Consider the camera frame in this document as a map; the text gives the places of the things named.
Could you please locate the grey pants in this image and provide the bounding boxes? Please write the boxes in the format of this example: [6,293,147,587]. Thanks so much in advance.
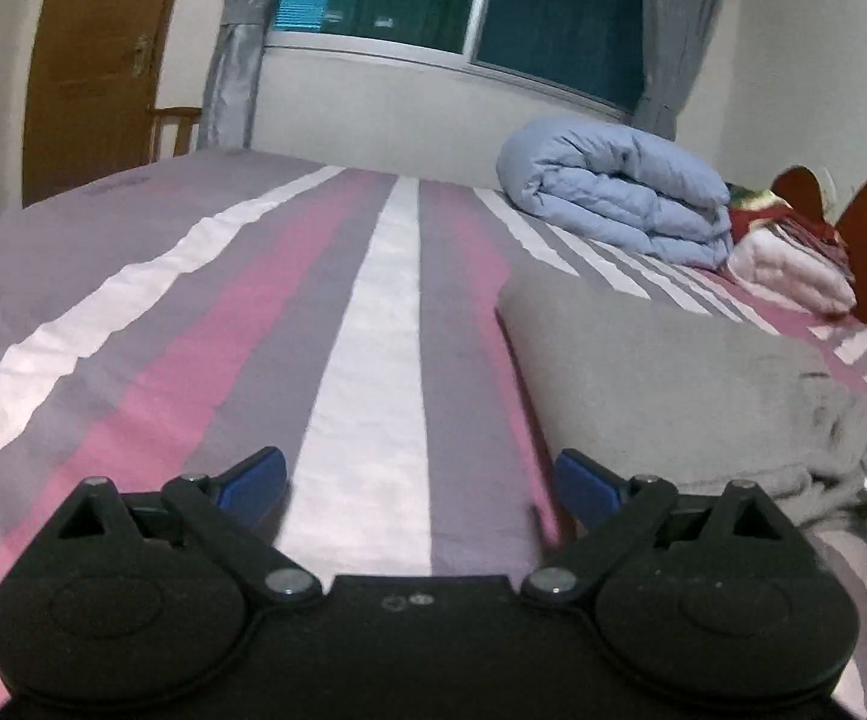
[497,265,867,527]

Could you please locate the striped pink grey bedsheet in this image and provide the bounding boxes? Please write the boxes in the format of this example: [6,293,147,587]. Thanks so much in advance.
[0,151,867,706]

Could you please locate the folded white quilt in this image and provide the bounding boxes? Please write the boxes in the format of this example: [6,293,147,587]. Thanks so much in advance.
[724,226,856,317]

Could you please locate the red patterned folded blanket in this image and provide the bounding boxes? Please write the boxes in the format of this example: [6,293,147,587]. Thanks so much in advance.
[728,184,853,280]

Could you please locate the folded light blue duvet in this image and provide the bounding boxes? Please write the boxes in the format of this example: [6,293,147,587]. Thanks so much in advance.
[497,114,733,270]

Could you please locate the wooden chair near door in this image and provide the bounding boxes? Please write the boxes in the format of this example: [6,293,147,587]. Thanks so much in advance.
[147,106,202,164]

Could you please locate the brown wooden door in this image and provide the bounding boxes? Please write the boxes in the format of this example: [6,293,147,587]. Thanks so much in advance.
[22,0,175,206]

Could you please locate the grey curtain at right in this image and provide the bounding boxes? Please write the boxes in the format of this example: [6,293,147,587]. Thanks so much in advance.
[632,0,723,140]

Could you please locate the grey curtain by door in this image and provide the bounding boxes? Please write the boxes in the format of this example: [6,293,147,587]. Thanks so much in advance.
[197,0,278,149]

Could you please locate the window with white frame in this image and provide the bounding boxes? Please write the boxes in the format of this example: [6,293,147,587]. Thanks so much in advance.
[272,0,645,112]

